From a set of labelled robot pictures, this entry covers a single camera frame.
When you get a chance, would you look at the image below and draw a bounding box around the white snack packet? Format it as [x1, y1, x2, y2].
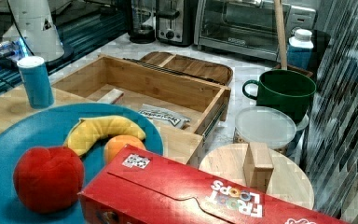
[138, 104, 190, 129]

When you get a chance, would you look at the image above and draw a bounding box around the wooden pole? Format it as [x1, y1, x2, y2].
[274, 0, 288, 70]

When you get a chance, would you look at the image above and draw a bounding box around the small wooden block in drawer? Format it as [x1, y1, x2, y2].
[98, 89, 124, 105]

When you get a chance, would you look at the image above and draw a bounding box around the blue bottle white cap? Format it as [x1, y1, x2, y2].
[287, 29, 313, 70]

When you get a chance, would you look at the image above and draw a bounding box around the dark wooden tray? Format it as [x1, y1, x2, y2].
[140, 51, 233, 86]

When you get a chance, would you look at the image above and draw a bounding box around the wooden block on board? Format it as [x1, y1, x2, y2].
[242, 142, 274, 192]

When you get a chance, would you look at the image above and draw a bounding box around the green mug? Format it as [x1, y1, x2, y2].
[242, 69, 316, 123]

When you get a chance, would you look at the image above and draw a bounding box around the yellow plush banana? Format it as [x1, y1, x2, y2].
[63, 115, 146, 157]

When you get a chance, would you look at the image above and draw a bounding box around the round wooden board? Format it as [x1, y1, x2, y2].
[199, 144, 314, 209]

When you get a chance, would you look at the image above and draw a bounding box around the clear jar with white lid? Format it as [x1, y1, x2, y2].
[233, 106, 296, 154]

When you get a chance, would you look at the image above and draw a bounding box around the wooden drawer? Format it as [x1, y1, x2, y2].
[53, 55, 230, 135]

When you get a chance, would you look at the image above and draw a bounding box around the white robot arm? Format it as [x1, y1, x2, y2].
[3, 0, 65, 63]

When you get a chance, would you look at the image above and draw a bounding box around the blue cylindrical can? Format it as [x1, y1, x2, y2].
[17, 56, 54, 109]

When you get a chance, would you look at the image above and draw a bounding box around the silver toaster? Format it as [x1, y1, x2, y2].
[156, 0, 198, 47]

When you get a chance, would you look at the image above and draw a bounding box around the red plush apple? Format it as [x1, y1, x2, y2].
[13, 147, 85, 214]

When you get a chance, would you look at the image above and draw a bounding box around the silver toaster oven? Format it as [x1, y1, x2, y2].
[193, 0, 317, 62]

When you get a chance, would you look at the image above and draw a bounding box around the black coffee maker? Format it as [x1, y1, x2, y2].
[129, 0, 156, 44]

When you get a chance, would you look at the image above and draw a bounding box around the red Froot Loops box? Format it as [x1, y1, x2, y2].
[79, 145, 348, 224]

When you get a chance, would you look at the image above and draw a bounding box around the blue plate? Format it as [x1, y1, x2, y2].
[0, 103, 163, 224]

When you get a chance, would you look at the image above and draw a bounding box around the orange plush fruit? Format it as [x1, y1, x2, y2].
[103, 134, 146, 164]

